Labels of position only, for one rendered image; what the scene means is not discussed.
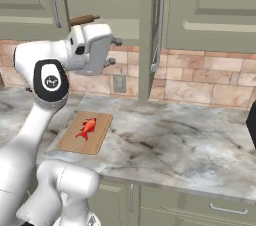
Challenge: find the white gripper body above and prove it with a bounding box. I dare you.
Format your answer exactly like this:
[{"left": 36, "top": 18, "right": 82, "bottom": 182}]
[{"left": 81, "top": 23, "right": 114, "bottom": 77}]

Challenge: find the green open cabinet door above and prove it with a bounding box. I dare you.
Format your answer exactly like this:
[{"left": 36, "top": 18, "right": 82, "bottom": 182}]
[{"left": 137, "top": 0, "right": 168, "bottom": 102}]

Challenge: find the brown wooden rolling pin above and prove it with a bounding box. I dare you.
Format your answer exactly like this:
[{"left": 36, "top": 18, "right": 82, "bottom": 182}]
[{"left": 69, "top": 14, "right": 101, "bottom": 27}]

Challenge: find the wooden cutting board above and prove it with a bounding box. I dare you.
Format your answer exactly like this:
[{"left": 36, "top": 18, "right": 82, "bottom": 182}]
[{"left": 55, "top": 111, "right": 114, "bottom": 156}]

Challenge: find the wide green cabinet door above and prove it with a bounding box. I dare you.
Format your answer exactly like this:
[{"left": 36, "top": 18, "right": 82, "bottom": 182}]
[{"left": 165, "top": 0, "right": 256, "bottom": 55}]

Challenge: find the green base cabinet door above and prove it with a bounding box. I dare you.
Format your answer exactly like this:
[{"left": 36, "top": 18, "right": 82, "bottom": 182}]
[{"left": 87, "top": 177, "right": 140, "bottom": 226}]

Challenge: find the black appliance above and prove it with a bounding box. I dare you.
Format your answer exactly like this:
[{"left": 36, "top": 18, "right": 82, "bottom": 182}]
[{"left": 245, "top": 101, "right": 256, "bottom": 150}]

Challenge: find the green drawer front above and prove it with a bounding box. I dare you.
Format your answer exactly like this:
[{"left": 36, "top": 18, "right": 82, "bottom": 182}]
[{"left": 138, "top": 184, "right": 256, "bottom": 226}]

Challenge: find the grey wall outlet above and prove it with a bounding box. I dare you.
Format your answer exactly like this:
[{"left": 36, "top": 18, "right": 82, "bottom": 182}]
[{"left": 112, "top": 73, "right": 128, "bottom": 95}]

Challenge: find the silver open door handle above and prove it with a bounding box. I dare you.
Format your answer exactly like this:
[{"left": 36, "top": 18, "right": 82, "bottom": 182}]
[{"left": 150, "top": 0, "right": 167, "bottom": 73}]

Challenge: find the silver base cabinet handle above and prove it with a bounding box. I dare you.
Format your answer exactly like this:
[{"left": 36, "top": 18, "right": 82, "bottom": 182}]
[{"left": 128, "top": 183, "right": 135, "bottom": 214}]

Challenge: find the silver drawer handle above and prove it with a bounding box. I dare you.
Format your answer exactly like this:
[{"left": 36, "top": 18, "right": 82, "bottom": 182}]
[{"left": 208, "top": 201, "right": 250, "bottom": 216}]

